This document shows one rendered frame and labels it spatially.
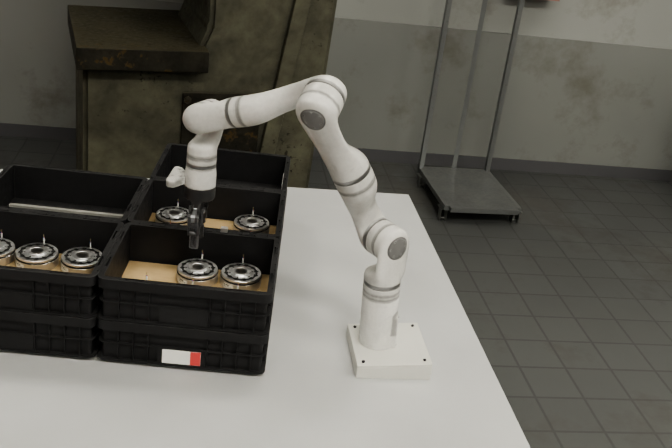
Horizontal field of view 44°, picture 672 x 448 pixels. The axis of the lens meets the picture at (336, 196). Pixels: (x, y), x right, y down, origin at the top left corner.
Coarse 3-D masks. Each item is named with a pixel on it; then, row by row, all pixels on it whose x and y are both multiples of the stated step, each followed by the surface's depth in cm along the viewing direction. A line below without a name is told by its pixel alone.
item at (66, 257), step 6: (66, 252) 210; (72, 252) 211; (96, 252) 213; (66, 258) 208; (72, 258) 208; (96, 258) 210; (66, 264) 206; (72, 264) 205; (78, 264) 206; (84, 264) 206; (90, 264) 206
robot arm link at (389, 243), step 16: (384, 224) 199; (368, 240) 199; (384, 240) 195; (400, 240) 197; (384, 256) 197; (400, 256) 199; (368, 272) 203; (384, 272) 199; (400, 272) 202; (384, 288) 201
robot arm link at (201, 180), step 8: (176, 168) 200; (192, 168) 194; (168, 176) 195; (176, 176) 196; (184, 176) 196; (192, 176) 194; (200, 176) 194; (208, 176) 195; (216, 176) 198; (168, 184) 194; (176, 184) 195; (184, 184) 197; (192, 184) 195; (200, 184) 195; (208, 184) 195
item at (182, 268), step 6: (198, 258) 216; (180, 264) 212; (186, 264) 212; (210, 264) 214; (180, 270) 209; (186, 270) 209; (210, 270) 211; (216, 270) 211; (186, 276) 207; (192, 276) 207; (198, 276) 207; (204, 276) 207; (210, 276) 208
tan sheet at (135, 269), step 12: (132, 264) 215; (144, 264) 216; (156, 264) 217; (168, 264) 217; (132, 276) 210; (144, 276) 210; (156, 276) 211; (168, 276) 212; (264, 276) 217; (264, 288) 212
